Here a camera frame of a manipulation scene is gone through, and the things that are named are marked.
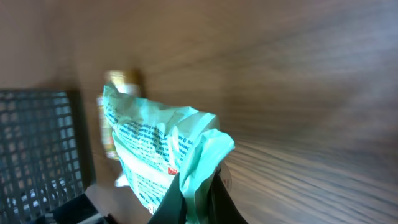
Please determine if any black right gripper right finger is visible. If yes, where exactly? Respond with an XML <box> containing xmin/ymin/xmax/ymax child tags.
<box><xmin>208</xmin><ymin>175</ymin><xmax>248</xmax><ymax>224</ymax></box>

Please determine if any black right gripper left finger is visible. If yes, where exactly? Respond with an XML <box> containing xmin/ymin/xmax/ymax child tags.
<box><xmin>147</xmin><ymin>173</ymin><xmax>187</xmax><ymax>224</ymax></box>

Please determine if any teal snack packet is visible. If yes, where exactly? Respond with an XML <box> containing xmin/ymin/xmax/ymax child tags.
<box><xmin>103</xmin><ymin>82</ymin><xmax>234</xmax><ymax>223</ymax></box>

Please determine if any green drink carton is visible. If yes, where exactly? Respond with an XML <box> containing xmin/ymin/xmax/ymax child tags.
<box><xmin>96</xmin><ymin>95</ymin><xmax>119</xmax><ymax>161</ymax></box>

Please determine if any grey plastic mesh basket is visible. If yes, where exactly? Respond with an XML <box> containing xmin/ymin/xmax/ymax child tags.
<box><xmin>1</xmin><ymin>89</ymin><xmax>96</xmax><ymax>223</ymax></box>

